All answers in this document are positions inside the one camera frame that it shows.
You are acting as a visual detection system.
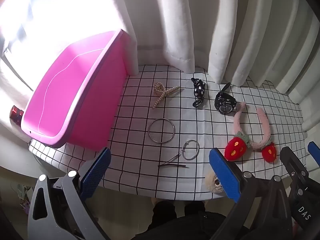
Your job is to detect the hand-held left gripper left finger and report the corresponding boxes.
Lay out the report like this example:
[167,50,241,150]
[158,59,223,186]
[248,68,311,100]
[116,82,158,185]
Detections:
[27,147,112,240]

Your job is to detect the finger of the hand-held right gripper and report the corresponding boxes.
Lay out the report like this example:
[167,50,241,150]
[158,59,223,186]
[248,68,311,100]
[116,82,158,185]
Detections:
[279,147,310,188]
[307,141,320,161]

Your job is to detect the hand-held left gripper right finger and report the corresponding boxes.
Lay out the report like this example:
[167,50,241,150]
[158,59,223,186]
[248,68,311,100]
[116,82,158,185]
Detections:
[209,148,295,240]

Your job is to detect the beige fuzzy hair clip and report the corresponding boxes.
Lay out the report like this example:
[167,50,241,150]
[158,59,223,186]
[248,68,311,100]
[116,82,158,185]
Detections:
[205,169,225,194]

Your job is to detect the pink strawberry headband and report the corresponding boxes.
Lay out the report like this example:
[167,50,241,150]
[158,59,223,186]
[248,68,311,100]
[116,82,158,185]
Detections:
[224,102,277,162]

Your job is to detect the small silver bangle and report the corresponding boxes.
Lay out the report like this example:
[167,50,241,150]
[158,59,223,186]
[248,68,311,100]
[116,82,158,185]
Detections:
[181,139,200,160]

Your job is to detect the black wrist watch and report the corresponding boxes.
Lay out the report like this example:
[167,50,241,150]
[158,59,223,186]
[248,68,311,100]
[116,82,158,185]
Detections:
[214,82,237,115]

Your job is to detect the pink plastic tub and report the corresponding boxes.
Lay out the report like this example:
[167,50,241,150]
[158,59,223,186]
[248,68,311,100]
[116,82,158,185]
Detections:
[21,29,129,153]

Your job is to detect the large silver bangle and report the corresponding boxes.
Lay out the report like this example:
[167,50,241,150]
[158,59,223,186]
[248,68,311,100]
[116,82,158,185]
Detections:
[147,118,176,144]

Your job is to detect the person's dark trousers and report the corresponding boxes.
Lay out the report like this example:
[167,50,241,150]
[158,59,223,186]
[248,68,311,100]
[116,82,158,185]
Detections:
[134,200,240,240]

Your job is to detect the patterned cloth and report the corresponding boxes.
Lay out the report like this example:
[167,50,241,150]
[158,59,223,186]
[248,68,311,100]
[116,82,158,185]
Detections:
[10,182,34,217]

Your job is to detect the red metal bottle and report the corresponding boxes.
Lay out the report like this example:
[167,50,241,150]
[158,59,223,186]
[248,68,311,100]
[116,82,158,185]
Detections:
[9,106,25,127]

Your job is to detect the pearl hair claw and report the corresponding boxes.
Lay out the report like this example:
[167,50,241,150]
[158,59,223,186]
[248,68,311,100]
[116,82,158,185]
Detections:
[152,82,181,110]

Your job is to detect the white curtain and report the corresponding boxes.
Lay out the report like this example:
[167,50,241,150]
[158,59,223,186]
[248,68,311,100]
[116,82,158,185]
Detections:
[0,0,320,135]

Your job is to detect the black polka dot hair tie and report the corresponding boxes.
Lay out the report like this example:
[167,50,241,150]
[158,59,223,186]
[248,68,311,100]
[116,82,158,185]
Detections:
[191,77,207,109]

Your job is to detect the white window frame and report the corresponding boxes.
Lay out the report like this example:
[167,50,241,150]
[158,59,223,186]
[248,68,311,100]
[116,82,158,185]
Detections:
[0,37,34,92]

